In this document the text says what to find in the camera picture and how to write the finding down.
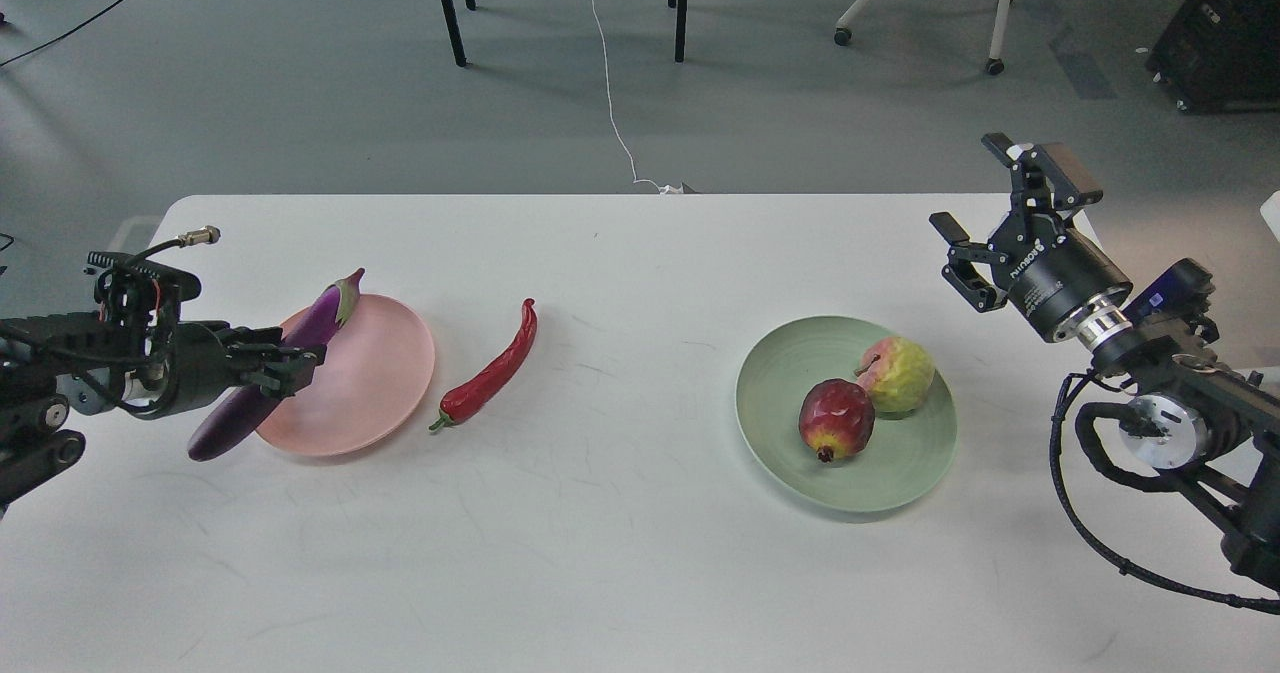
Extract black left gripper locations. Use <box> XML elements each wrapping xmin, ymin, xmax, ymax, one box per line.
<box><xmin>131</xmin><ymin>321</ymin><xmax>326</xmax><ymax>421</ymax></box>

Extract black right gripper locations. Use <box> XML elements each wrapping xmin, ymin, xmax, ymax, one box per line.
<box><xmin>929</xmin><ymin>132</ymin><xmax>1133</xmax><ymax>342</ymax></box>

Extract purple eggplant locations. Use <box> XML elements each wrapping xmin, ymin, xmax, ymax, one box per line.
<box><xmin>187</xmin><ymin>267</ymin><xmax>365</xmax><ymax>462</ymax></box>

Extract yellow-green apple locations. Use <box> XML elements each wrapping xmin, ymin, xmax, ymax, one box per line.
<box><xmin>855</xmin><ymin>337</ymin><xmax>936</xmax><ymax>415</ymax></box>

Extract red chili pepper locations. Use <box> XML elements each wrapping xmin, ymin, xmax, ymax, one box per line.
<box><xmin>428</xmin><ymin>298</ymin><xmax>539</xmax><ymax>435</ymax></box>

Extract red pomegranate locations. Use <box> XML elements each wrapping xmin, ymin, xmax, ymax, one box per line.
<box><xmin>797</xmin><ymin>377</ymin><xmax>876</xmax><ymax>463</ymax></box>

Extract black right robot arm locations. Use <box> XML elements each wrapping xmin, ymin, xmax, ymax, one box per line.
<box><xmin>929</xmin><ymin>132</ymin><xmax>1279</xmax><ymax>615</ymax></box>

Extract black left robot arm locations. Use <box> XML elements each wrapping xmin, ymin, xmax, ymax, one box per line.
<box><xmin>1</xmin><ymin>226</ymin><xmax>326</xmax><ymax>505</ymax></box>

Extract pink plate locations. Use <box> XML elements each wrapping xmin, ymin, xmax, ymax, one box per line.
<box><xmin>256</xmin><ymin>294</ymin><xmax>436</xmax><ymax>458</ymax></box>

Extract green plate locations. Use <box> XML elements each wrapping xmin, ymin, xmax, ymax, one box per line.
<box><xmin>735</xmin><ymin>316</ymin><xmax>957</xmax><ymax>516</ymax></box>

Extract black equipment case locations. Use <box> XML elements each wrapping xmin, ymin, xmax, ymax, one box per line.
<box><xmin>1146</xmin><ymin>0</ymin><xmax>1279</xmax><ymax>114</ymax></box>

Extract white cable on floor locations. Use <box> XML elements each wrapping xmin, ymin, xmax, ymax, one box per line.
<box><xmin>575</xmin><ymin>0</ymin><xmax>684</xmax><ymax>196</ymax></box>

